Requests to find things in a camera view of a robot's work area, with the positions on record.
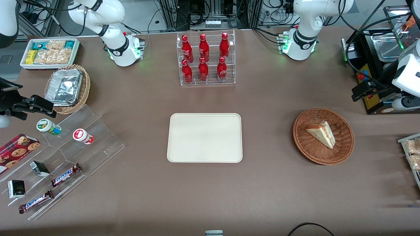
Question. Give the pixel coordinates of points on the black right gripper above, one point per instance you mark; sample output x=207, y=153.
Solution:
x=7, y=102

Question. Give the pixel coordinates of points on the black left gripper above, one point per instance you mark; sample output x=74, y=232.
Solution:
x=384, y=82

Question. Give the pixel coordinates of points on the triangle sandwich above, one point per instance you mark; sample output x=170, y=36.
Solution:
x=323, y=133

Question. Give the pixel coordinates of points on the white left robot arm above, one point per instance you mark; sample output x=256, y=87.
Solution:
x=305, y=29

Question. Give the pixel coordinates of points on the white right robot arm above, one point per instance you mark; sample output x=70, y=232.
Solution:
x=115, y=42

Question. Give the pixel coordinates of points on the aluminium foil tray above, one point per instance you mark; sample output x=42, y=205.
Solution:
x=64, y=88

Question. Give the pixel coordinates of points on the light wicker basket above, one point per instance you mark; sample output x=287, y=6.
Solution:
x=84, y=90

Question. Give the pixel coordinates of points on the steel tray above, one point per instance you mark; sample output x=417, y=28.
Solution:
x=387, y=49

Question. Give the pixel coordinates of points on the grey snack tray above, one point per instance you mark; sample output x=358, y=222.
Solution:
x=402, y=140

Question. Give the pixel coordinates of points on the round brown wicker basket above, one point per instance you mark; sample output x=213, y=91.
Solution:
x=305, y=144

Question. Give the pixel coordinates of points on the beige plastic serving tray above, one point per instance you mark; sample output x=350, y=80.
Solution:
x=205, y=137

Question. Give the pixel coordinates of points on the black counter machine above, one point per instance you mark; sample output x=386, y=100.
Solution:
x=370, y=70

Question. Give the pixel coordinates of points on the green label yogurt cup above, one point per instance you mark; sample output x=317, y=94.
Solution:
x=48, y=127

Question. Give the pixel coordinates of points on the red label yogurt cup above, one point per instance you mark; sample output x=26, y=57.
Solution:
x=83, y=135

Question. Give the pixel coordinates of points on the clear bag of crackers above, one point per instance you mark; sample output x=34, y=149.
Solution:
x=413, y=146
x=54, y=56
x=55, y=45
x=415, y=162

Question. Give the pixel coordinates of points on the red tartan cookie box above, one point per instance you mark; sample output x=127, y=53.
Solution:
x=16, y=151

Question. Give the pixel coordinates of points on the yellow snack packet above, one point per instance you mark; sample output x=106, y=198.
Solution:
x=31, y=56

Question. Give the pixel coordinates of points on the small black white box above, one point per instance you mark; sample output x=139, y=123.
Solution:
x=39, y=168
x=16, y=189

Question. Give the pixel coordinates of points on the teal snack packet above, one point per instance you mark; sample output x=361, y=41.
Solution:
x=70, y=44
x=39, y=45

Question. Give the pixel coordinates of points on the clear acrylic stepped display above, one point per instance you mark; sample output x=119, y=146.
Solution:
x=98, y=141

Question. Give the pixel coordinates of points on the white rectangular snack bin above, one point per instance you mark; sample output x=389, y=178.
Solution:
x=76, y=49

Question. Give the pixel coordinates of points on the brown snickers bar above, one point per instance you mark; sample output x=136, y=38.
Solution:
x=35, y=201
x=65, y=174

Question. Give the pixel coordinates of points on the glass shelf rack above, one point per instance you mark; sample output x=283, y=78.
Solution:
x=395, y=19

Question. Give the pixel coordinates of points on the red cola bottle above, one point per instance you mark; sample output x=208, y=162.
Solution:
x=224, y=46
x=187, y=72
x=203, y=48
x=187, y=49
x=203, y=70
x=222, y=70

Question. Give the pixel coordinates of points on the clear acrylic bottle rack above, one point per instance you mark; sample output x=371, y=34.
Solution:
x=210, y=80

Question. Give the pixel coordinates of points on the white power strip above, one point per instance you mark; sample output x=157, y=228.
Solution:
x=212, y=23

